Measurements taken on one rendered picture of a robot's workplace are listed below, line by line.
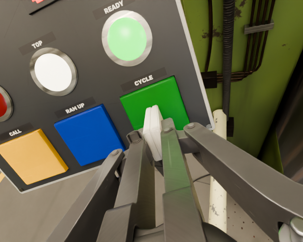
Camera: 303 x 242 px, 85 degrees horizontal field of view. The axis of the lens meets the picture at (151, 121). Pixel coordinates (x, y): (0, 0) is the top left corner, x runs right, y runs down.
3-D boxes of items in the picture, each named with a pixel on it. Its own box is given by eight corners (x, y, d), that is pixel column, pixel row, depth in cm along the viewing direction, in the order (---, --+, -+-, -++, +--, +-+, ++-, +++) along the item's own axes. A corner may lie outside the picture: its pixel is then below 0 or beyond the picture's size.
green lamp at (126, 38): (148, 61, 19) (132, 23, 16) (115, 66, 21) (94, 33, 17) (154, 45, 20) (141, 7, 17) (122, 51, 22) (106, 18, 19)
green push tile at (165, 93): (192, 128, 22) (175, 75, 20) (141, 146, 23) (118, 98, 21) (189, 123, 24) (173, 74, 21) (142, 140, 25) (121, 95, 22)
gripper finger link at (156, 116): (150, 130, 13) (159, 127, 13) (151, 106, 20) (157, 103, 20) (163, 160, 14) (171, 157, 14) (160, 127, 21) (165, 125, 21)
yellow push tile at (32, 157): (66, 172, 25) (37, 131, 23) (26, 185, 26) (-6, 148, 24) (71, 164, 27) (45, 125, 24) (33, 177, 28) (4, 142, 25)
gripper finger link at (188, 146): (162, 146, 12) (203, 132, 11) (160, 120, 17) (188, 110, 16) (170, 162, 12) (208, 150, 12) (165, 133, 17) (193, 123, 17)
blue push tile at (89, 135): (125, 151, 24) (100, 105, 21) (80, 167, 25) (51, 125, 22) (127, 145, 25) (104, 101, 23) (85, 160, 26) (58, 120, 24)
